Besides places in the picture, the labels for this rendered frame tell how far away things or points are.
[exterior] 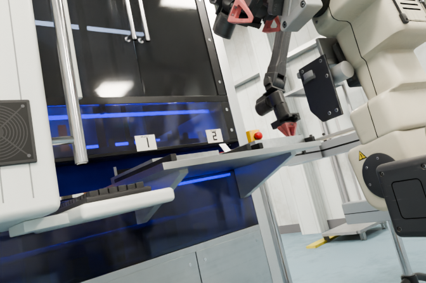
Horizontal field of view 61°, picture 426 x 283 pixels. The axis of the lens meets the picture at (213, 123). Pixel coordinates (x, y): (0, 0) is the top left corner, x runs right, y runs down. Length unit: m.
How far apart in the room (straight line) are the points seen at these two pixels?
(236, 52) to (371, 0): 5.26
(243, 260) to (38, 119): 1.12
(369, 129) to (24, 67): 0.74
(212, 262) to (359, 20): 1.02
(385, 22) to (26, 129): 0.77
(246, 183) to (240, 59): 4.58
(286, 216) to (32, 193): 5.12
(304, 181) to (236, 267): 3.59
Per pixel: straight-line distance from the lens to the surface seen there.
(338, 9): 0.94
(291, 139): 1.38
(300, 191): 5.15
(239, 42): 6.10
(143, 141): 1.42
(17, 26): 0.80
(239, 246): 1.61
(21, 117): 0.72
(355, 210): 2.31
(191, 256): 1.46
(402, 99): 0.93
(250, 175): 1.56
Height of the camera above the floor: 0.76
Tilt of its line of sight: 11 degrees up
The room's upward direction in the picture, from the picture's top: 13 degrees counter-clockwise
